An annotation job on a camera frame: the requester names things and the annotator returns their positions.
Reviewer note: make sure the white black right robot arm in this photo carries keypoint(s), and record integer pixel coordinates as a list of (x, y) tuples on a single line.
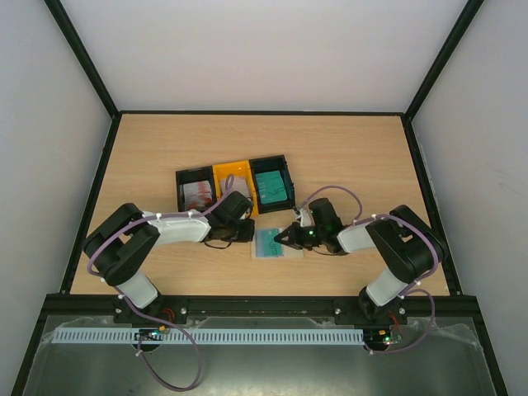
[(411, 250)]

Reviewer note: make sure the black bin left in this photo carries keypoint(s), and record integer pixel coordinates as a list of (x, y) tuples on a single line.
[(190, 175)]

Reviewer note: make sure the beige card holder wallet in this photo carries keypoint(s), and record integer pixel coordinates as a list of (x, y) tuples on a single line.
[(289, 252)]

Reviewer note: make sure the black bin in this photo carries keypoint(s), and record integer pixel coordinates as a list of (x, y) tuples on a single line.
[(190, 175), (272, 163)]

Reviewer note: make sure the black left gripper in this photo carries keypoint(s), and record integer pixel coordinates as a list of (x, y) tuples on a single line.
[(247, 237)]

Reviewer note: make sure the green VIP card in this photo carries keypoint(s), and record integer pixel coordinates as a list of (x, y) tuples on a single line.
[(265, 246)]

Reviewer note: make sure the grey slotted cable duct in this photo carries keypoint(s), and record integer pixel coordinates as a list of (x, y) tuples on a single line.
[(218, 336)]

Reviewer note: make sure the green card stack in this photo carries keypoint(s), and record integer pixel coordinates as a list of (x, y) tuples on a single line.
[(270, 187)]

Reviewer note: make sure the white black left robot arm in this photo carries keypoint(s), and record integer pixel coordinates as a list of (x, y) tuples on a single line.
[(118, 247)]

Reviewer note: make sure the red white card stack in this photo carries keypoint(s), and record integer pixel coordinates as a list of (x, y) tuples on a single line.
[(197, 195)]

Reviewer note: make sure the white pink card stack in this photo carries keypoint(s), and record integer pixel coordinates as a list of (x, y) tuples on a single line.
[(239, 184)]

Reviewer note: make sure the black bin right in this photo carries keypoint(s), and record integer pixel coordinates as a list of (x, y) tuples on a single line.
[(272, 163)]

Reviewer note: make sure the black enclosure frame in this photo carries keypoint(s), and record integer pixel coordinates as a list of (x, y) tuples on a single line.
[(63, 21)]

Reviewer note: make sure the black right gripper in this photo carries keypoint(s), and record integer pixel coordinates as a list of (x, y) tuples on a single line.
[(297, 234)]

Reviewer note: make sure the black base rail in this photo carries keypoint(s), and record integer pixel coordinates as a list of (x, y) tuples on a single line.
[(342, 310)]

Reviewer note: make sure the yellow bin middle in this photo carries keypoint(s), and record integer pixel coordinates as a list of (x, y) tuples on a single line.
[(230, 170)]

